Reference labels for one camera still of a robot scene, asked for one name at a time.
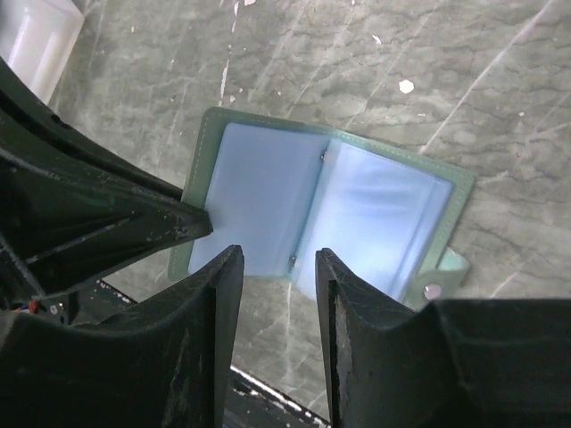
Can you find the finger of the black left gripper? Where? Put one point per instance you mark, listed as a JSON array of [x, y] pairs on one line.
[[71, 210]]

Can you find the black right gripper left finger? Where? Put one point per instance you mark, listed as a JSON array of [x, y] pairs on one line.
[[161, 363]]

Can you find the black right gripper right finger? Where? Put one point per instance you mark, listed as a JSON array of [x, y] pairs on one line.
[[454, 363]]

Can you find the green card holder wallet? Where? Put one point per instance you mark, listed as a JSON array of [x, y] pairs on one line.
[[283, 190]]

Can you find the white card tray box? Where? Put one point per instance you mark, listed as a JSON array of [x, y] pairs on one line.
[[37, 37]]

